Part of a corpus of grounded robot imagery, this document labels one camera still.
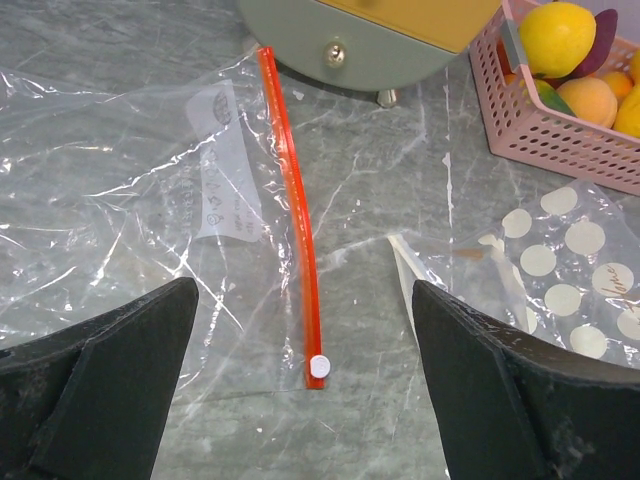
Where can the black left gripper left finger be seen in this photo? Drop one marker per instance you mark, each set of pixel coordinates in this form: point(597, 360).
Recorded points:
point(91, 401)

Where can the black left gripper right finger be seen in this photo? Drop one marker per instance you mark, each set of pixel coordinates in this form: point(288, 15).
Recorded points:
point(511, 406)

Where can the clear white-slider zip bag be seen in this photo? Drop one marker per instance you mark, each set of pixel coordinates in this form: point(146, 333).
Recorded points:
point(563, 268)

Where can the clear red-zip bag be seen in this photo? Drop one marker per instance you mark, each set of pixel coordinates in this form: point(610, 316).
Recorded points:
point(105, 197)

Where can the fake green orange mango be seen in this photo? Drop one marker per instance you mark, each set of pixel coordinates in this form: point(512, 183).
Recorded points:
point(547, 95)

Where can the fake yellow peach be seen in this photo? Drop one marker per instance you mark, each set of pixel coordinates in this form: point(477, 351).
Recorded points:
point(591, 100)

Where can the fake yellow lemon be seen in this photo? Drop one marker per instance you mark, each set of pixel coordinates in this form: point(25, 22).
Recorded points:
point(556, 38)

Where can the fake purple onion slice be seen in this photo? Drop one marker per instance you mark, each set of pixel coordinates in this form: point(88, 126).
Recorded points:
point(606, 28)

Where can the pink perforated plastic basket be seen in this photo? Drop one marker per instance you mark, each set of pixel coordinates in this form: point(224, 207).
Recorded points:
point(520, 127)

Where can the round pastel mini drawer cabinet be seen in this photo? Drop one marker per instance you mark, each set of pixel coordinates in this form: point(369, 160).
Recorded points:
point(366, 46)

